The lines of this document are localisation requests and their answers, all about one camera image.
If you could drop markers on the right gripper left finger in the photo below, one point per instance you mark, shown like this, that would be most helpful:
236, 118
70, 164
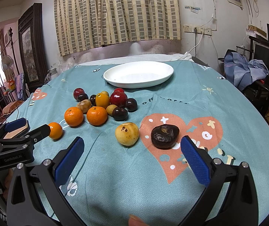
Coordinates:
24, 206

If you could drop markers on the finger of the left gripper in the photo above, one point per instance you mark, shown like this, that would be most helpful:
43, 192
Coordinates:
38, 134
16, 124

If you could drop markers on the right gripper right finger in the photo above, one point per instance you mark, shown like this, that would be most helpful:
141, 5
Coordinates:
240, 204

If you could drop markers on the small orange kumquat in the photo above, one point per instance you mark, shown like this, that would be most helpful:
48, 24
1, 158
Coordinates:
56, 130

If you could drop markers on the orange mandarin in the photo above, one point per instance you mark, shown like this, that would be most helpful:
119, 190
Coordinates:
73, 116
97, 116

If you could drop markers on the brown tan potato fruit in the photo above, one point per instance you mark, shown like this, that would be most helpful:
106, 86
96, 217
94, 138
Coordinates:
84, 105

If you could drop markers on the red plum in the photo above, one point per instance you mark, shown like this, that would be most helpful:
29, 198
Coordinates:
77, 92

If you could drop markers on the orange yellow lemon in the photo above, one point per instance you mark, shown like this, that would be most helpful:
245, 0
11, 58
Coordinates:
102, 100

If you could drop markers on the small yellow green fruit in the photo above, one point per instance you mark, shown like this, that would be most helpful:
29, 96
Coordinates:
110, 109

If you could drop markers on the dark plum front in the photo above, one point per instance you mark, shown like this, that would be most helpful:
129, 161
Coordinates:
119, 114

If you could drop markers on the dark plum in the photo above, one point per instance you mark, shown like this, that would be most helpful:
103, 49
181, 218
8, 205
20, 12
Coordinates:
82, 97
131, 105
93, 99
119, 114

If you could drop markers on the large red apple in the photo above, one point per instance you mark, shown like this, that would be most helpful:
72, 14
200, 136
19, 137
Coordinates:
118, 98

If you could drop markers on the spotted yellow pear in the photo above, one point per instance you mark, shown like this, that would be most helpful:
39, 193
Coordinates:
127, 134

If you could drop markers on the small red cherry tomato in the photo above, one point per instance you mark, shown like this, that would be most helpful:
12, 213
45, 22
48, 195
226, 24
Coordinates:
119, 90

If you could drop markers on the wrinkled dark brown fruit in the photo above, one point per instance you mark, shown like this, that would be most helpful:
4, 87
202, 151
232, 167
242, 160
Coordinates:
164, 136

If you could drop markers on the person's right hand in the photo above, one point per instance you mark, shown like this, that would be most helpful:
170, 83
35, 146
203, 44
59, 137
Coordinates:
136, 221

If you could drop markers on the standing fan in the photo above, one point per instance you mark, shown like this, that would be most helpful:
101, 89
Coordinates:
8, 67

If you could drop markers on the dark framed painting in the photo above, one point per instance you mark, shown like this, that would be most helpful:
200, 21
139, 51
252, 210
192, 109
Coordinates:
31, 46

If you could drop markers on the teal printed tablecloth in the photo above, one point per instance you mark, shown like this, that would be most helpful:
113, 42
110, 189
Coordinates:
111, 181

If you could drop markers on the white oval plate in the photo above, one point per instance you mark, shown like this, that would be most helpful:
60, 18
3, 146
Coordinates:
139, 74

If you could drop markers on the checkered beige curtain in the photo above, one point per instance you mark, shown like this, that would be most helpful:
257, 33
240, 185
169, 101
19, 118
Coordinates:
85, 24

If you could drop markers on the blue clothes pile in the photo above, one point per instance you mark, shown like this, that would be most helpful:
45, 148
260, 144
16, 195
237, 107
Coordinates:
242, 73

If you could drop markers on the white cloth under tablecloth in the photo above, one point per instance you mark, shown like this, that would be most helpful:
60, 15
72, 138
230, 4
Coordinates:
143, 57

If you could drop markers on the wall power strip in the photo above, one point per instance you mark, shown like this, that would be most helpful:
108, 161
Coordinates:
188, 28

